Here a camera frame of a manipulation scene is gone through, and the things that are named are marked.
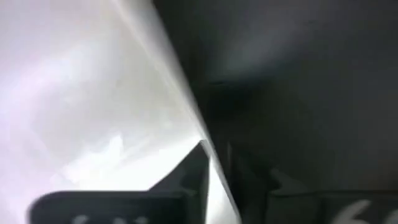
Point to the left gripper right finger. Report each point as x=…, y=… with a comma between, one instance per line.
x=311, y=208

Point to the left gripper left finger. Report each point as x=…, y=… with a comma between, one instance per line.
x=124, y=208

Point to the large white plastic basket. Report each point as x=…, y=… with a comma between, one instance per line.
x=77, y=93

